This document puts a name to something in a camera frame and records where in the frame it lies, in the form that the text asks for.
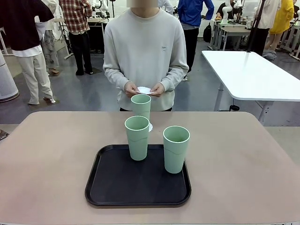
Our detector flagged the person's right hand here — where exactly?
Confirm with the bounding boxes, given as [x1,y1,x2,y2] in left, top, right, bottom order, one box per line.
[124,81,139,97]

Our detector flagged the person's left hand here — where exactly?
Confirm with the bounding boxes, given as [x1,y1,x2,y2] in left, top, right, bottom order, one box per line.
[150,83,165,98]

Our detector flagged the tall pale green cup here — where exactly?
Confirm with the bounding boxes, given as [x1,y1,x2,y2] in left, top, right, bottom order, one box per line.
[124,115,150,161]
[163,126,191,174]
[130,94,152,122]

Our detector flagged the person's left forearm grey sleeve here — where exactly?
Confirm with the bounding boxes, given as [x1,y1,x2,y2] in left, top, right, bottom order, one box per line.
[160,67,189,92]

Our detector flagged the person's right forearm grey sleeve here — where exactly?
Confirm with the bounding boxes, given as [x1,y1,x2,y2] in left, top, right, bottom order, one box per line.
[103,67,131,91]

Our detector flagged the person in grey sweatshirt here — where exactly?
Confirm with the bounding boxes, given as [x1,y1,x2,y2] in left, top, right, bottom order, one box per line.
[102,7,189,112]

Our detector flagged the black backpack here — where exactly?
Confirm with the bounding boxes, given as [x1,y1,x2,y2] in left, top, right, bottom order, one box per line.
[202,22,212,43]

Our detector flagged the person in blue jacket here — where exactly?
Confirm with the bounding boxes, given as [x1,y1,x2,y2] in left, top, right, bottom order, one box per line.
[177,0,215,82]

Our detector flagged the person in white shirt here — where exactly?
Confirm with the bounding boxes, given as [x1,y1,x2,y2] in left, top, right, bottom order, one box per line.
[158,0,174,17]

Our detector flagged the person in patterned skirt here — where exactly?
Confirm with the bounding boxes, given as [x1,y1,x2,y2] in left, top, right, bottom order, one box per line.
[35,0,60,76]

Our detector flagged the white folding table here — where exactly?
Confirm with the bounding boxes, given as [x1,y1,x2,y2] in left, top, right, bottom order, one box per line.
[201,50,300,122]

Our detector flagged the person in plaid shirt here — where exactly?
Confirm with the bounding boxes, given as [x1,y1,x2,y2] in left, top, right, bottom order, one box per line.
[58,0,94,76]

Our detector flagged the grey background desk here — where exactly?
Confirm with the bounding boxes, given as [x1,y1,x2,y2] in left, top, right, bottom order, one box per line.
[212,20,253,51]

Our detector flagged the black plastic serving tray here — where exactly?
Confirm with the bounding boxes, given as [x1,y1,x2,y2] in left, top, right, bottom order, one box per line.
[84,144,192,208]

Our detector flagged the seated person in black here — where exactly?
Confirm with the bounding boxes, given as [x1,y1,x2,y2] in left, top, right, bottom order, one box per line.
[215,0,235,21]

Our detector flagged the black tripod pole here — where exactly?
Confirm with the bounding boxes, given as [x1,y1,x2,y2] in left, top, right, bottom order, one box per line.
[246,0,268,53]

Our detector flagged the grey bag on floor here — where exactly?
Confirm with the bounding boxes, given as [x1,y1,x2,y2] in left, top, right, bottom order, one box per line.
[262,49,277,62]

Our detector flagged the white cylindrical air purifier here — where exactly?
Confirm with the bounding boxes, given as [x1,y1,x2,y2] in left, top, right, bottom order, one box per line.
[0,50,20,103]

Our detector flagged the person in dark shirt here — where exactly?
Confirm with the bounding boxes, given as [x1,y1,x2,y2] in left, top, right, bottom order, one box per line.
[0,0,57,105]

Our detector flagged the person in cream top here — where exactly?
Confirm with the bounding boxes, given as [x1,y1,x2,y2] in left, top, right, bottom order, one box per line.
[248,0,282,56]

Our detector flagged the person in yellow coat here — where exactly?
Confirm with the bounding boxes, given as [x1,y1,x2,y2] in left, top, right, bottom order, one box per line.
[264,0,295,51]

